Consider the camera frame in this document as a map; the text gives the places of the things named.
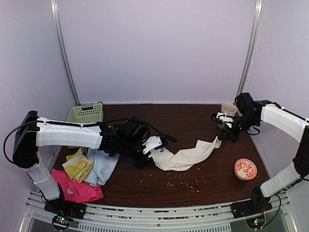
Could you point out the yellow patterned towel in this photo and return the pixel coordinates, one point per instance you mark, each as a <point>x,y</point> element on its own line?
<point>78,166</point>

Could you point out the aluminium front rail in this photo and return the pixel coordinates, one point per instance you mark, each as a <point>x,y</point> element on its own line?
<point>203,218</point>

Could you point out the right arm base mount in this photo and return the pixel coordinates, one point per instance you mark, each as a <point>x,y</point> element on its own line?
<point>249,207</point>

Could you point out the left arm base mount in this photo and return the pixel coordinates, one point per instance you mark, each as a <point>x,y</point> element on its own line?
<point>65,208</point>

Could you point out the right aluminium frame post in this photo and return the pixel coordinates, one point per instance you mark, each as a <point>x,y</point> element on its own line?
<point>253,42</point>

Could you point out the green plastic basket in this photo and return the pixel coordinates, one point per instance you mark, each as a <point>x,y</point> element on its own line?
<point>87,113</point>

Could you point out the red white patterned bowl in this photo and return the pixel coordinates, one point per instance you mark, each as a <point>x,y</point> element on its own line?
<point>245,170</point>

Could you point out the pink towel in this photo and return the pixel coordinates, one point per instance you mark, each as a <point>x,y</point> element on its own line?
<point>74,191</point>

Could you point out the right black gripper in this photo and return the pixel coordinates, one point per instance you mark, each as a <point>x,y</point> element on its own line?
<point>231,135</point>

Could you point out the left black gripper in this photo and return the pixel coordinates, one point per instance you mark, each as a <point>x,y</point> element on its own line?
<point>144,162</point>

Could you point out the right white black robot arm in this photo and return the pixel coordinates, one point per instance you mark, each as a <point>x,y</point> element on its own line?
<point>286,141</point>

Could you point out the cream patterned mug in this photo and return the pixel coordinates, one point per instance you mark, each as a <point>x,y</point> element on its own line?
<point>229,109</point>

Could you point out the aluminium frame post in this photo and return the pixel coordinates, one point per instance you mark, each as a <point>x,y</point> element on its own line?
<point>63,52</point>
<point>253,42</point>

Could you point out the left aluminium frame post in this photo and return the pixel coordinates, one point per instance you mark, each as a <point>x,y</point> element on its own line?
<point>63,52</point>

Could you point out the cream white towel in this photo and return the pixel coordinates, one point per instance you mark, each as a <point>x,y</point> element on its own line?
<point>186,158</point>

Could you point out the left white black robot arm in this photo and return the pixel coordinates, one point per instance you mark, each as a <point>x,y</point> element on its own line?
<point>35,132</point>

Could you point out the light blue towel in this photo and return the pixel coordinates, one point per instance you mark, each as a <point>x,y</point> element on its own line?
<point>102,169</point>

